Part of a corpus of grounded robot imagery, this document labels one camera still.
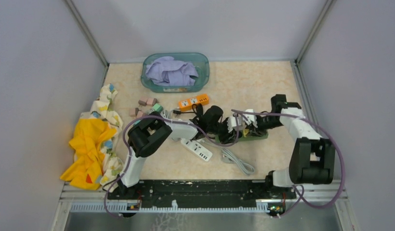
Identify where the yellow cloth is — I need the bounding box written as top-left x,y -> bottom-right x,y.
60,118 -> 117,190

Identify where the patterned cream cloth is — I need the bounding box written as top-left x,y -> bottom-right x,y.
79,84 -> 123,192

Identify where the lavender crumpled cloth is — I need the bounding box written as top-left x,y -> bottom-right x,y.
145,56 -> 199,87

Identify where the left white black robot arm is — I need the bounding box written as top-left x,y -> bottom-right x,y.
106,105 -> 224,200

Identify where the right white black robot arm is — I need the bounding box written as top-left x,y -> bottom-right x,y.
244,94 -> 335,198

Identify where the black coiled cable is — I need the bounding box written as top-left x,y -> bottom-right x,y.
172,103 -> 217,125

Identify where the green power strip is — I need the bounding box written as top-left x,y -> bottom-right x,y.
215,131 -> 268,144

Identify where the white power strip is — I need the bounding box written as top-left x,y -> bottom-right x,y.
180,139 -> 213,162

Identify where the purple cable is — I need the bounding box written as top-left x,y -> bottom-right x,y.
231,109 -> 346,219
103,115 -> 240,219

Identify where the orange power strip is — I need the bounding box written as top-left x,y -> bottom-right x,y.
178,94 -> 210,112

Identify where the grey cord of small strip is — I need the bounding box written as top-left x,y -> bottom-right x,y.
202,140 -> 256,176

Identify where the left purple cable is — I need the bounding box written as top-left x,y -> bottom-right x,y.
103,115 -> 240,219

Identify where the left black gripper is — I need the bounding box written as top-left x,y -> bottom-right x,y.
208,117 -> 237,145

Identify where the yellow plug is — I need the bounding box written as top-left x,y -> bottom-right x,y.
243,129 -> 250,137

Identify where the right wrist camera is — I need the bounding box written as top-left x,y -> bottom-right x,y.
242,109 -> 258,128

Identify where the pink plug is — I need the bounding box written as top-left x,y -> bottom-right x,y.
138,99 -> 147,106
136,111 -> 146,118
146,98 -> 158,106
129,107 -> 139,117

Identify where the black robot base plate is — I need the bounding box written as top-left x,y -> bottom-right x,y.
107,180 -> 296,208

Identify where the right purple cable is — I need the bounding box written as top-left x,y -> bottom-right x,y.
231,109 -> 346,219

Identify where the teal plastic basin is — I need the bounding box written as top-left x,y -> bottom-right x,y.
140,52 -> 210,93

